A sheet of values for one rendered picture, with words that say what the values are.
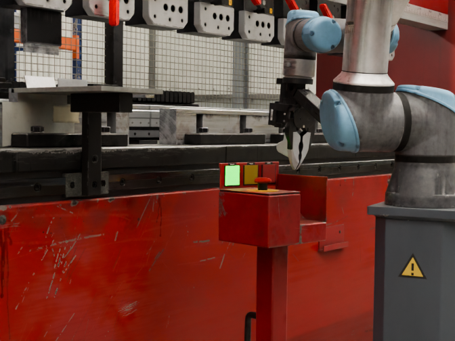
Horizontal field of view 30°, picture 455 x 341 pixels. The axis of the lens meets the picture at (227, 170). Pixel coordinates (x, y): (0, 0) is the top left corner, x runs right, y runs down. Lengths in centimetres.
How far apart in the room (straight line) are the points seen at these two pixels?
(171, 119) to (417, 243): 84
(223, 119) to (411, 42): 156
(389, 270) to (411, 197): 14
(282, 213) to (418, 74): 197
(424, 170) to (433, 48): 211
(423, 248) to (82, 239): 71
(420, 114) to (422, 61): 212
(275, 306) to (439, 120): 61
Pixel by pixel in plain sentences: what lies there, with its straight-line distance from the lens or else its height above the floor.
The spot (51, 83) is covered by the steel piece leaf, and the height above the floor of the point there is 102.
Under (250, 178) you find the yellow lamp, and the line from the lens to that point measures 202.
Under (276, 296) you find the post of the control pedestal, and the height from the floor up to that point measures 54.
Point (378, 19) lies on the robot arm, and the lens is 160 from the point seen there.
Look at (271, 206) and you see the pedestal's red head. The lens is 185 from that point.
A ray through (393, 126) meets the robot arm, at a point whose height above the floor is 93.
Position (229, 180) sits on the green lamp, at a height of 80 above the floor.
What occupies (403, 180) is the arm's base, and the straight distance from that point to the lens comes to 166.
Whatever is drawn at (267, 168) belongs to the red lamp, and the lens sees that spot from 206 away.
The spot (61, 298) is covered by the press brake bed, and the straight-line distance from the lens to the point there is 181.
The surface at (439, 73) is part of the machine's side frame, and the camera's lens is 372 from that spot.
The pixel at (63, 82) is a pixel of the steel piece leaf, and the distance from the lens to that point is 185.
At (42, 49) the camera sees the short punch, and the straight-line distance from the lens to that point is 194.
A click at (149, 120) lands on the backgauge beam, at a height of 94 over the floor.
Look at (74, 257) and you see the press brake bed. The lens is 182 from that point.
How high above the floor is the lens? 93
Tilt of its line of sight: 3 degrees down
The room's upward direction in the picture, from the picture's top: 1 degrees clockwise
